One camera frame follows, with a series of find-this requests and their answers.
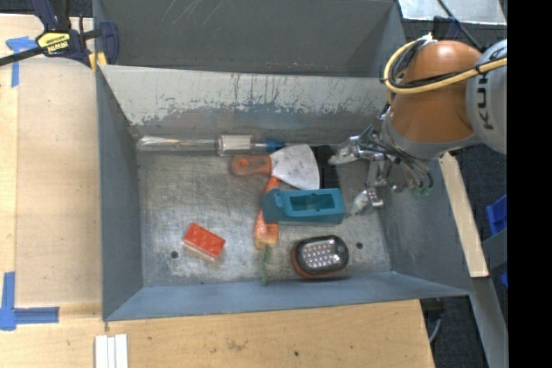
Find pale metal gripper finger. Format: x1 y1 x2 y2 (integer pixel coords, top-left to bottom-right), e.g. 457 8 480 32
328 135 372 166
350 186 386 216

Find black rectangular object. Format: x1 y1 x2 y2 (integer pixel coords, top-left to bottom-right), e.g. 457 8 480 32
310 145 341 190

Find black and orange work light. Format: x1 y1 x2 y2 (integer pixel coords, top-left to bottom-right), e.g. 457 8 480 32
290 234 350 279

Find teal plastic box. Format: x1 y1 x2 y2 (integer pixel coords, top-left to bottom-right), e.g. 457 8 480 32
260 186 347 227

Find orange toy carrot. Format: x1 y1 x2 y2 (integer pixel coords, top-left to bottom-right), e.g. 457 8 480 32
254 175 282 286

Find clear tube with blue tip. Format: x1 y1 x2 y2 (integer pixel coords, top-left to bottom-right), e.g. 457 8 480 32
137 134 286 157

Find grey metal bin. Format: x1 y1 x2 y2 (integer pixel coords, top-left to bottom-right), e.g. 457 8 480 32
91 0 476 322

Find red toy brick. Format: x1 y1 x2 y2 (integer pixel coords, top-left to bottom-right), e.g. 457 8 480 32
180 221 227 264

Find pale wood board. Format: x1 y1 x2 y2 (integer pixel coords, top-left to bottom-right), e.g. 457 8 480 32
14 55 106 309

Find orange handled putty knife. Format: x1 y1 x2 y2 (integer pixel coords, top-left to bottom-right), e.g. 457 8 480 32
228 143 322 191

